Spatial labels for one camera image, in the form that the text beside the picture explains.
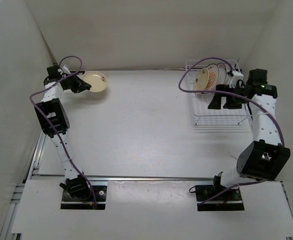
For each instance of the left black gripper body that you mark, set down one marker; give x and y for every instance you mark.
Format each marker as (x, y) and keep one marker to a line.
(71, 83)

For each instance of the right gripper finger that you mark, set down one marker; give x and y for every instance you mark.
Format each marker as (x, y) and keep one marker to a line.
(216, 102)
(233, 102)

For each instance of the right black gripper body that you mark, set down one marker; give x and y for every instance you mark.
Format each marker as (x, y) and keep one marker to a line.
(226, 88)

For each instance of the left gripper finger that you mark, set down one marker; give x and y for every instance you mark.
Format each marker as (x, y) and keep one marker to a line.
(79, 88)
(81, 83)

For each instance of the cream plate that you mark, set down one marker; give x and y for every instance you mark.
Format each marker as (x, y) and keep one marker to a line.
(201, 80)
(97, 80)

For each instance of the orange sunburst plate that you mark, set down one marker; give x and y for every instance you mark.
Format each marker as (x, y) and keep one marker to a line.
(213, 77)

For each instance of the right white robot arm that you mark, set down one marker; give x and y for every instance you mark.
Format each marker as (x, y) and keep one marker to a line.
(266, 155)

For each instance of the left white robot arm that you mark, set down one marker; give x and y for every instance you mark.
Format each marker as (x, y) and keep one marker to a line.
(55, 124)

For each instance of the rear green rim plate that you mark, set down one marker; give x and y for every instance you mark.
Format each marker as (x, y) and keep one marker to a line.
(229, 69)

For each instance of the green rim text plate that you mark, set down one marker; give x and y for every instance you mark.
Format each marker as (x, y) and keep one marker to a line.
(222, 73)

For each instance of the white front board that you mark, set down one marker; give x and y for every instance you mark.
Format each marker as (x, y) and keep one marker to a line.
(140, 210)

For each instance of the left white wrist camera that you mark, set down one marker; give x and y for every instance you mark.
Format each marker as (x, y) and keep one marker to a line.
(64, 68)

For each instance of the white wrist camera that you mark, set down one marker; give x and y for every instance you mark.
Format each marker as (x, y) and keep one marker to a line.
(64, 68)
(235, 76)

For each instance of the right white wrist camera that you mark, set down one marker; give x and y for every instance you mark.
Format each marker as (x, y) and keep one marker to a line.
(235, 76)

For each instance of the white wire dish rack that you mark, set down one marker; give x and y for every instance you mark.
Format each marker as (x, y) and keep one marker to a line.
(207, 108)

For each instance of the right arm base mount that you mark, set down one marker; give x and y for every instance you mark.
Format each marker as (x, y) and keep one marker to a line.
(229, 201)

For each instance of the aluminium rail bar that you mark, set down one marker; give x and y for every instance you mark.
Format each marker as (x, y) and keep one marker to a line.
(123, 178)

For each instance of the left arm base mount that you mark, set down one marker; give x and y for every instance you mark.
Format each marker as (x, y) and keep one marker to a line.
(86, 200)

